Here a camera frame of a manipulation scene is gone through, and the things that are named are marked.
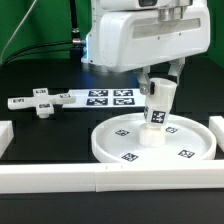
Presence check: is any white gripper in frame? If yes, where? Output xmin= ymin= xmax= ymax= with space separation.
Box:
xmin=99 ymin=7 xmax=210 ymax=95

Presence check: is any white round table top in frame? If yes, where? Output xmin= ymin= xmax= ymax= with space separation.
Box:
xmin=91 ymin=113 xmax=216 ymax=164

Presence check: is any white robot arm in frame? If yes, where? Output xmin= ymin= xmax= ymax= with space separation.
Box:
xmin=81 ymin=0 xmax=210 ymax=95

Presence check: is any white marker sheet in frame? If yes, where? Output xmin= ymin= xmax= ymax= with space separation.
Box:
xmin=63 ymin=88 xmax=145 ymax=108

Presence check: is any white cross-shaped table base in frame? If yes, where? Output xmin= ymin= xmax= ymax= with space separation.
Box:
xmin=7 ymin=88 xmax=76 ymax=118

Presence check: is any black cable with connector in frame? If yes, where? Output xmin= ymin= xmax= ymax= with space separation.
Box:
xmin=0 ymin=37 xmax=87 ymax=66

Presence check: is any black vertical cable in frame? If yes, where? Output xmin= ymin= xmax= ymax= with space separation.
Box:
xmin=68 ymin=0 xmax=81 ymax=39

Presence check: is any white front rail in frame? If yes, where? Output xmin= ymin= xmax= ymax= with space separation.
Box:
xmin=0 ymin=160 xmax=224 ymax=194

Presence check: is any grey thin cable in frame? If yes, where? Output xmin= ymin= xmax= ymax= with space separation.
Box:
xmin=0 ymin=0 xmax=38 ymax=63

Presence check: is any white left bracket block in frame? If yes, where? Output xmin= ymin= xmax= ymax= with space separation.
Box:
xmin=0 ymin=121 xmax=14 ymax=158

